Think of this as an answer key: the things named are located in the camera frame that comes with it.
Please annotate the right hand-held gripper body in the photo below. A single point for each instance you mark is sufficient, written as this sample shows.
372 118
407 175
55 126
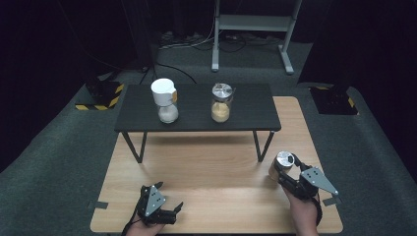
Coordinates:
311 182

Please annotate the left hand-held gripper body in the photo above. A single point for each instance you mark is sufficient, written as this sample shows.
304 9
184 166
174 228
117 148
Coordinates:
154 205

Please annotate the silver-lidded jar with lid hole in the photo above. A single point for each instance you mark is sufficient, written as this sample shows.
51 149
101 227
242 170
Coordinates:
284 159

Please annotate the black raised shelf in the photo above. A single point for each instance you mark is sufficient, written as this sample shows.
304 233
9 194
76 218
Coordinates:
196 114

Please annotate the silver-lidded jar of yellow powder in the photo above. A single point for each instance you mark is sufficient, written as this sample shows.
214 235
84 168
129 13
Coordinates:
221 105

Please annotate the white-lidded glass jar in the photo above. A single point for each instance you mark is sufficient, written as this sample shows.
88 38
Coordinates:
165 98

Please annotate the person's left hand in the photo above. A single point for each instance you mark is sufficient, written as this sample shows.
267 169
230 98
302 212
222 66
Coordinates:
146 230

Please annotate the person's right hand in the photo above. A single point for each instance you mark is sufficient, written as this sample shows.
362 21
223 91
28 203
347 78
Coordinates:
303 216

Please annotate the grey tape piece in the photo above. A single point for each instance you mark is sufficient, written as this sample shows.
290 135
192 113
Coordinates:
329 202
98 205

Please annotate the black base with striped tape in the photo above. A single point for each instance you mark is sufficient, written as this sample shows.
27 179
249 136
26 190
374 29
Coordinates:
332 101
103 95

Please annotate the grey metal stand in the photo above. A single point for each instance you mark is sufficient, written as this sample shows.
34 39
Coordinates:
252 23

